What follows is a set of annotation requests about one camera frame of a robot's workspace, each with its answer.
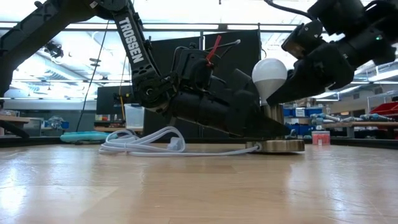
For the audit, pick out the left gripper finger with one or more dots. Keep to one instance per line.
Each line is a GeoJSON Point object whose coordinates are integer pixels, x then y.
{"type": "Point", "coordinates": [264, 129]}

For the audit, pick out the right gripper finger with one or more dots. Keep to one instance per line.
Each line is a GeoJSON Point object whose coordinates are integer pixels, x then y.
{"type": "Point", "coordinates": [298, 84]}

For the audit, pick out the brass lamp socket base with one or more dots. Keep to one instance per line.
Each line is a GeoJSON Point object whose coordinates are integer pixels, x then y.
{"type": "Point", "coordinates": [276, 146]}

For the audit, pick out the white lightbulb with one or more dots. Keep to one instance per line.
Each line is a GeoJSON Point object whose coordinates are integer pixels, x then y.
{"type": "Point", "coordinates": [269, 74]}

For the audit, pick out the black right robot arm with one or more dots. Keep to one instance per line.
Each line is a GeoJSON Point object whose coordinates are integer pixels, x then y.
{"type": "Point", "coordinates": [357, 25]}

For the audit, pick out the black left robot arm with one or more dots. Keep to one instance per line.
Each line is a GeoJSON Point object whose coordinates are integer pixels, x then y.
{"type": "Point", "coordinates": [133, 53]}

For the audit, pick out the blue storage bin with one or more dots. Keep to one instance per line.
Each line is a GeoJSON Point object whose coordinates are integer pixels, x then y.
{"type": "Point", "coordinates": [288, 112]}
{"type": "Point", "coordinates": [314, 111]}

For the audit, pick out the small red box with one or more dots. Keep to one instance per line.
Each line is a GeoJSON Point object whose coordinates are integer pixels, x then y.
{"type": "Point", "coordinates": [321, 137]}

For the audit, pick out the red storage bin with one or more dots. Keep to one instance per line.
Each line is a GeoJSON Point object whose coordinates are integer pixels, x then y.
{"type": "Point", "coordinates": [387, 109]}

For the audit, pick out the wooden workbench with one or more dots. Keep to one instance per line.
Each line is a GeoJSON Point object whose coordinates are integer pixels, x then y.
{"type": "Point", "coordinates": [367, 125]}

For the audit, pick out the clear plastic container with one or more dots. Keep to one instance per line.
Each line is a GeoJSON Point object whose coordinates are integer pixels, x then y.
{"type": "Point", "coordinates": [134, 116]}

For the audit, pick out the black monitor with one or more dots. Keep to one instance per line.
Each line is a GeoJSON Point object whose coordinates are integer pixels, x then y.
{"type": "Point", "coordinates": [107, 99]}

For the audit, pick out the teal calculator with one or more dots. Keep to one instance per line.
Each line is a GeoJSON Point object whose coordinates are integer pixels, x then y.
{"type": "Point", "coordinates": [84, 136]}

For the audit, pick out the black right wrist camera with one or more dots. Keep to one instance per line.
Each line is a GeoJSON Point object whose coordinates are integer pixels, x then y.
{"type": "Point", "coordinates": [303, 37]}

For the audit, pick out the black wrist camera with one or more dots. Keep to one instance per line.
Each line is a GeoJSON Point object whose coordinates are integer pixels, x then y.
{"type": "Point", "coordinates": [303, 37]}
{"type": "Point", "coordinates": [192, 68]}

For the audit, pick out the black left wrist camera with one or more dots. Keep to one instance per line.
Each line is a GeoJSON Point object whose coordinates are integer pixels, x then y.
{"type": "Point", "coordinates": [192, 68]}

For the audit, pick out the black aluminium table frame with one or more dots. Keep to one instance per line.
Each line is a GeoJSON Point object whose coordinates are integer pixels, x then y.
{"type": "Point", "coordinates": [46, 141]}

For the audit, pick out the black ceiling camera rig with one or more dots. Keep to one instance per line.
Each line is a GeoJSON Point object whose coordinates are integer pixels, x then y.
{"type": "Point", "coordinates": [53, 49]}

